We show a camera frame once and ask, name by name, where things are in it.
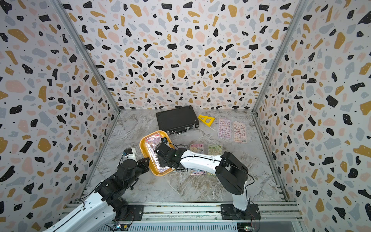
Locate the purple pink sticker sheet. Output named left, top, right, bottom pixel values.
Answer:
left=145, top=132, right=172, bottom=176

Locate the black briefcase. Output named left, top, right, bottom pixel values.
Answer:
left=156, top=106, right=200, bottom=135

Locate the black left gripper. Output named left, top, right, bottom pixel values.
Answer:
left=124, top=157, right=150, bottom=191

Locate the green animal sticker sheet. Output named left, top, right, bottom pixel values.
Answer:
left=207, top=144, right=223, bottom=176

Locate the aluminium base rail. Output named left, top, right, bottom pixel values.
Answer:
left=50, top=202, right=307, bottom=232

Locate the yellow triangle ruler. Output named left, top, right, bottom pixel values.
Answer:
left=198, top=115, right=215, bottom=127

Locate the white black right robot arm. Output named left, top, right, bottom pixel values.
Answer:
left=155, top=143, right=250, bottom=212

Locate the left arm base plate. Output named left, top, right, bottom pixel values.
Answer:
left=115, top=205, right=145, bottom=221

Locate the yellow storage tray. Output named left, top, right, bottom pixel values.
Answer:
left=140, top=130, right=174, bottom=177

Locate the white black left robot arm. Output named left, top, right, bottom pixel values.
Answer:
left=46, top=158, right=150, bottom=232

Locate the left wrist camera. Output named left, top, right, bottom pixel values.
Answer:
left=122, top=148, right=137, bottom=161

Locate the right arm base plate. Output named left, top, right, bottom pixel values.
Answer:
left=220, top=203, right=261, bottom=220

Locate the pink cat sticker sheet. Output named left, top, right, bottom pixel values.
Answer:
left=188, top=144, right=206, bottom=176

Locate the holographic sticker sheet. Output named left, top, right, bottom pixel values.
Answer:
left=174, top=145, right=188, bottom=172

